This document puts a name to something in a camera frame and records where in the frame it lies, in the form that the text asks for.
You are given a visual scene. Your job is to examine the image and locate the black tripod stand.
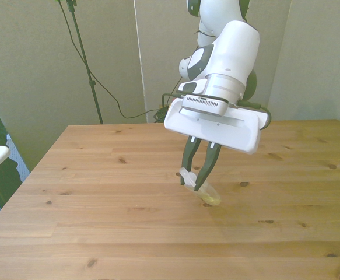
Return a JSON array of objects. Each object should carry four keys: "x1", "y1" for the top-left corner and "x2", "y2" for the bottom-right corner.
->
[{"x1": 66, "y1": 0, "x2": 104, "y2": 125}]

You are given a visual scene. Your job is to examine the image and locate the white partition edge strip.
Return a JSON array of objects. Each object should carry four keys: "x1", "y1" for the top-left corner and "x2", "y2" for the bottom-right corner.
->
[{"x1": 133, "y1": 0, "x2": 149, "y2": 124}]

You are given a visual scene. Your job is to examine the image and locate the coiled green cable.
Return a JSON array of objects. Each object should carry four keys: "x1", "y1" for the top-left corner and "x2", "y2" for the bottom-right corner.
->
[{"x1": 153, "y1": 108, "x2": 169, "y2": 124}]

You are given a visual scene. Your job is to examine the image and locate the long black cable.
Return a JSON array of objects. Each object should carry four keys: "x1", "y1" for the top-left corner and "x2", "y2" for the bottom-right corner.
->
[{"x1": 55, "y1": 0, "x2": 185, "y2": 120}]

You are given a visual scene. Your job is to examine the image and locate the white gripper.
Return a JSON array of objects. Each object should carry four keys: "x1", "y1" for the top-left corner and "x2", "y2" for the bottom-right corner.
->
[{"x1": 163, "y1": 97, "x2": 262, "y2": 193}]

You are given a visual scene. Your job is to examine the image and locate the clear sanitizer pump bottle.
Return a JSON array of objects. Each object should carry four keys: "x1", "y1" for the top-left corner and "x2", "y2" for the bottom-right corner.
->
[{"x1": 178, "y1": 167, "x2": 222, "y2": 207}]

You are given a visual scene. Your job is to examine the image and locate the grey vented wrist camera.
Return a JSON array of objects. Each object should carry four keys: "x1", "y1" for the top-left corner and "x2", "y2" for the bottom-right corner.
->
[{"x1": 180, "y1": 94, "x2": 230, "y2": 118}]

